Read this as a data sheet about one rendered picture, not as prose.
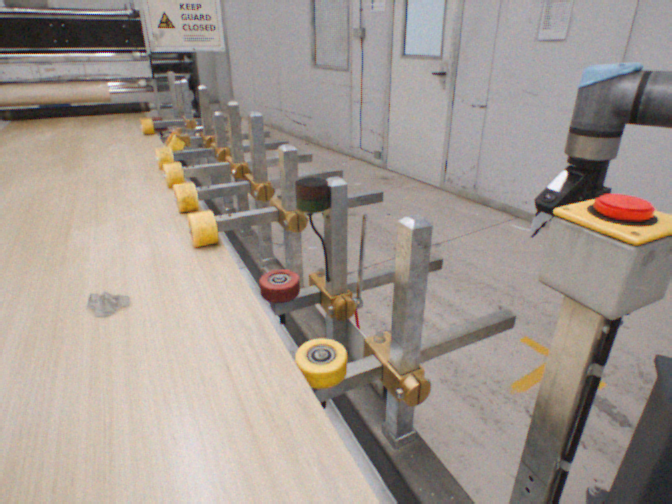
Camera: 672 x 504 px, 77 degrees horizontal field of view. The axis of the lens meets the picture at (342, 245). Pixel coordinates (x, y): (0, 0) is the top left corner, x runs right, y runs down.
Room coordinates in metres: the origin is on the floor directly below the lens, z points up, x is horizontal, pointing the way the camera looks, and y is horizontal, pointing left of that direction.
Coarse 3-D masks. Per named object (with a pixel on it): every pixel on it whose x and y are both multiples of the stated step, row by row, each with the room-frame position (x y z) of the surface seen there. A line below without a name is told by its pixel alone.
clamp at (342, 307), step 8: (312, 280) 0.81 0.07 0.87; (320, 280) 0.81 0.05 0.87; (320, 288) 0.78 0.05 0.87; (328, 296) 0.74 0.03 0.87; (336, 296) 0.74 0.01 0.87; (344, 296) 0.74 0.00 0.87; (320, 304) 0.78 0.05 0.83; (328, 304) 0.74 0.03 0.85; (336, 304) 0.72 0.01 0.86; (344, 304) 0.72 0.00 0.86; (352, 304) 0.73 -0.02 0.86; (328, 312) 0.73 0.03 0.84; (336, 312) 0.72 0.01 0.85; (344, 312) 0.72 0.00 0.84; (352, 312) 0.73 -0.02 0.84; (344, 320) 0.72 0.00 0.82
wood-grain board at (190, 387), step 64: (64, 128) 2.42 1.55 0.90; (128, 128) 2.42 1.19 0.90; (0, 192) 1.31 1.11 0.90; (64, 192) 1.31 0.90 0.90; (128, 192) 1.31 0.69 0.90; (0, 256) 0.86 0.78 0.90; (64, 256) 0.86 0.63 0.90; (128, 256) 0.86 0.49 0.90; (192, 256) 0.86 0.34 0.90; (0, 320) 0.62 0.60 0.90; (64, 320) 0.62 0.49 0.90; (128, 320) 0.62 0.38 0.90; (192, 320) 0.62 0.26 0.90; (256, 320) 0.62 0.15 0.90; (0, 384) 0.46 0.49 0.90; (64, 384) 0.46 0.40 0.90; (128, 384) 0.46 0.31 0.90; (192, 384) 0.46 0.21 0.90; (256, 384) 0.46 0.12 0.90; (0, 448) 0.36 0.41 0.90; (64, 448) 0.36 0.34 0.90; (128, 448) 0.36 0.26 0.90; (192, 448) 0.36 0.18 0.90; (256, 448) 0.36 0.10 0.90; (320, 448) 0.36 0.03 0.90
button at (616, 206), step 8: (600, 200) 0.32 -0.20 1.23; (608, 200) 0.31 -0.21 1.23; (616, 200) 0.31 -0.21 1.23; (624, 200) 0.31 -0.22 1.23; (632, 200) 0.31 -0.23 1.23; (640, 200) 0.31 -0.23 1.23; (600, 208) 0.31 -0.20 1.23; (608, 208) 0.30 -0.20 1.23; (616, 208) 0.30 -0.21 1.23; (624, 208) 0.30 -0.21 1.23; (632, 208) 0.30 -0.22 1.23; (640, 208) 0.30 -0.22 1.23; (648, 208) 0.30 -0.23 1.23; (608, 216) 0.30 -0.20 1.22; (616, 216) 0.30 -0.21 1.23; (624, 216) 0.29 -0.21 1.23; (632, 216) 0.29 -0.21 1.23; (640, 216) 0.29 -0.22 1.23; (648, 216) 0.29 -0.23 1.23
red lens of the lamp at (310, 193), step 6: (300, 186) 0.72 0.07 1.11; (324, 186) 0.73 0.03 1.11; (300, 192) 0.72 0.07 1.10; (306, 192) 0.72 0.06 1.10; (312, 192) 0.71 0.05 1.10; (318, 192) 0.72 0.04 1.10; (324, 192) 0.73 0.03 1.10; (306, 198) 0.72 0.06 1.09; (312, 198) 0.71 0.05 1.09; (318, 198) 0.72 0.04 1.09
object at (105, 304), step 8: (96, 296) 0.68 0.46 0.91; (104, 296) 0.67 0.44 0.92; (112, 296) 0.68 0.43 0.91; (120, 296) 0.67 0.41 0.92; (128, 296) 0.68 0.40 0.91; (88, 304) 0.65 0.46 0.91; (96, 304) 0.65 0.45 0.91; (104, 304) 0.64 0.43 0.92; (112, 304) 0.66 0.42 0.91; (120, 304) 0.66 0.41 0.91; (128, 304) 0.66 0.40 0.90; (96, 312) 0.63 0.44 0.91; (104, 312) 0.63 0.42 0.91; (112, 312) 0.63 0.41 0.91
